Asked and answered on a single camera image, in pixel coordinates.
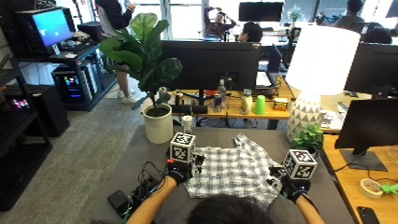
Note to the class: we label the person's right hand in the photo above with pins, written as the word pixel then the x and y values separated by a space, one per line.
pixel 296 188

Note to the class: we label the person's left hand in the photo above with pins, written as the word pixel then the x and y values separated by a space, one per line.
pixel 179 172

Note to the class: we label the grey white checked shirt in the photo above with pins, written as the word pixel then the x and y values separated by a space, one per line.
pixel 235 169

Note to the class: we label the white marker cube on left glove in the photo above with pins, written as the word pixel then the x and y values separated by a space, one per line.
pixel 183 147

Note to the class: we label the white marker cube on glove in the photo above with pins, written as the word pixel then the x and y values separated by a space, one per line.
pixel 183 147
pixel 299 164

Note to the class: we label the white marker cube on right glove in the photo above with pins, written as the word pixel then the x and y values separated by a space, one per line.
pixel 299 164

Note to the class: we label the small white bottle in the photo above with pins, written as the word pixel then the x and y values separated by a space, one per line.
pixel 187 123

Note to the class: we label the white plant pot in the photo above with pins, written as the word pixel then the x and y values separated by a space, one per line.
pixel 159 127

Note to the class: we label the small green potted plant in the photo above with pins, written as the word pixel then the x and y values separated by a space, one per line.
pixel 309 137

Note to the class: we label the the person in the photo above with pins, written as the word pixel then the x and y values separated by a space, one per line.
pixel 228 211

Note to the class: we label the wooden desk with drinks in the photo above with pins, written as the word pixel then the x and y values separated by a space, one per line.
pixel 232 113

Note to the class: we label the wooden desk with tape roll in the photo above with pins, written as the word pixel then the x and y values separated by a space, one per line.
pixel 356 186

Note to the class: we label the grey white patterned lamp base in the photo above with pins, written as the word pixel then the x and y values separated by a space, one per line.
pixel 304 115

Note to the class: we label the beige tape roll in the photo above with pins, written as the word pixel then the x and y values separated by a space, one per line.
pixel 371 189

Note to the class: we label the green plastic cup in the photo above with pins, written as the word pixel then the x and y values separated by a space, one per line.
pixel 260 105

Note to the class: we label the clear water bottle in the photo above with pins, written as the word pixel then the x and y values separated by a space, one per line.
pixel 221 91

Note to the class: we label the yellow box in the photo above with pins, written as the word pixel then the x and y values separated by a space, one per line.
pixel 280 104

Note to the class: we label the small glass bottle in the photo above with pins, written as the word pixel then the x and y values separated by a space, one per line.
pixel 163 92

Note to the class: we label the black smartphone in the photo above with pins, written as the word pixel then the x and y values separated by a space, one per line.
pixel 368 215

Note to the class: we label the green toy figure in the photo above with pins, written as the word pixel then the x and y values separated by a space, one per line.
pixel 389 188

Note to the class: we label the black monitor on square foot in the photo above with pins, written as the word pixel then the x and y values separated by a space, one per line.
pixel 369 124

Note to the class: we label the black monitor with stand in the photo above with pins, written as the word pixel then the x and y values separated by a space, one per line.
pixel 209 63

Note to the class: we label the large-leaved green plant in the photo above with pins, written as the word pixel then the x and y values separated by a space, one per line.
pixel 143 53

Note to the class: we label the black box cabinet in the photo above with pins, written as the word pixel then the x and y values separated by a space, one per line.
pixel 52 109

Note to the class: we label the white lamp shade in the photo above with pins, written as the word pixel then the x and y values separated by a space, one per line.
pixel 324 60

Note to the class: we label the computer tower with coloured lights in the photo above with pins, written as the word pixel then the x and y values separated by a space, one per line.
pixel 71 84

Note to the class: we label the black monitor seen from behind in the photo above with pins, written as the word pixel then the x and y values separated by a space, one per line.
pixel 371 67

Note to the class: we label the black computer cart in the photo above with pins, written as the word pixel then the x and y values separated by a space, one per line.
pixel 86 59

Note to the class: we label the black shelf rack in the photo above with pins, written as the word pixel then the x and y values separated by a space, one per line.
pixel 16 155

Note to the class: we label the white flowers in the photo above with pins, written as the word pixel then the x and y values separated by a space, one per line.
pixel 295 13

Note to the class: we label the lit blue computer screen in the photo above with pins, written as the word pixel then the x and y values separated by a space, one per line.
pixel 52 26

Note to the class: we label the black wall screen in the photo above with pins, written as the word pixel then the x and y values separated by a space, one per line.
pixel 261 11

